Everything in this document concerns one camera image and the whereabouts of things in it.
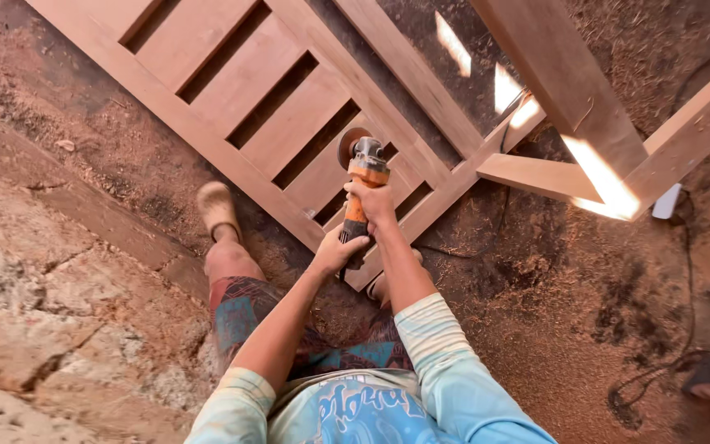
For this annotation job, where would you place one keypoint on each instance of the person's left leg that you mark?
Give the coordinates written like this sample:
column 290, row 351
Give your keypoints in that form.
column 230, row 256

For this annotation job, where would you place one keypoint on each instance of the person's right hand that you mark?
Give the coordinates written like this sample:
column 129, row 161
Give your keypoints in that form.
column 375, row 201

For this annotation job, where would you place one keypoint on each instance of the wooden trestle stand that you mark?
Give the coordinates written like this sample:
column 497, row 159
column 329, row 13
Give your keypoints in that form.
column 595, row 111

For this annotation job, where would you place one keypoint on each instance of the person's left hand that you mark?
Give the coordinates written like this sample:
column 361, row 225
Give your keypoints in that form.
column 334, row 251

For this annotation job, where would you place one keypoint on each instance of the orange angle grinder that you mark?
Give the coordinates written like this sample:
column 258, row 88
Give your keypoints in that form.
column 362, row 179

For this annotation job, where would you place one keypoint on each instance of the person's right fingers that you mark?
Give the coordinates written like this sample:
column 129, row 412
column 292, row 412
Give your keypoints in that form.
column 358, row 192

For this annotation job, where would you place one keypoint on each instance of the patterned shorts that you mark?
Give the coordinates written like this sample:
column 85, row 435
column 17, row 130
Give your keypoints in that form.
column 293, row 339

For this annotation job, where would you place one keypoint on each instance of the slatted wooden door frame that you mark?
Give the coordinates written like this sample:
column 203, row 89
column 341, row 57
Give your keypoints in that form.
column 281, row 98

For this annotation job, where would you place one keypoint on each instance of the white plastic piece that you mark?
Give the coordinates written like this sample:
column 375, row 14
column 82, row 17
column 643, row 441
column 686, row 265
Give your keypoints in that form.
column 667, row 201

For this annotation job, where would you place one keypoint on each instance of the dusty sandal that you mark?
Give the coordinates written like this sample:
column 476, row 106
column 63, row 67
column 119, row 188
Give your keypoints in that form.
column 383, row 285
column 216, row 208

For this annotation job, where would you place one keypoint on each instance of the light blue long-sleeve shirt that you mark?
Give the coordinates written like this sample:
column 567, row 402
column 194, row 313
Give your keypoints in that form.
column 379, row 394

